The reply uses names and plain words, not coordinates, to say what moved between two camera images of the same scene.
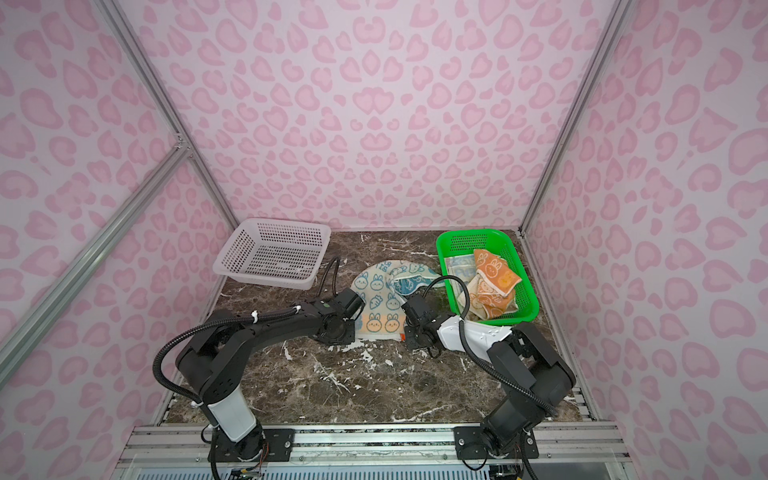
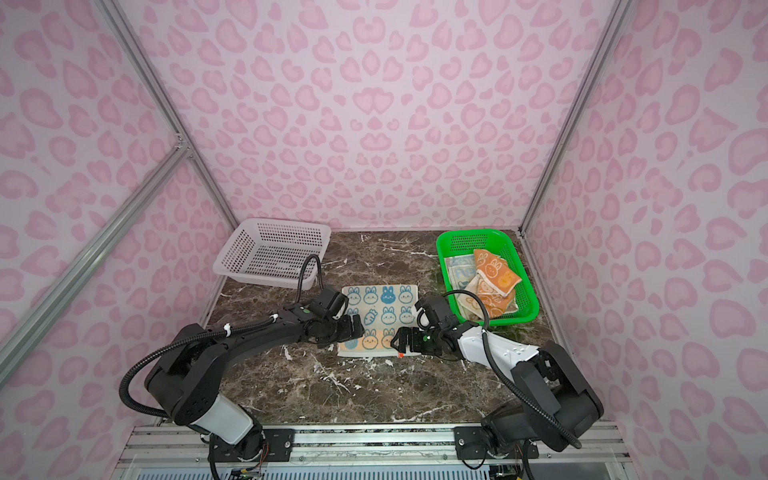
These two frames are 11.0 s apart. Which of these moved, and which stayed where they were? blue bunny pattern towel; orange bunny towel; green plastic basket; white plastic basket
Moved: blue bunny pattern towel
Stayed: orange bunny towel; white plastic basket; green plastic basket
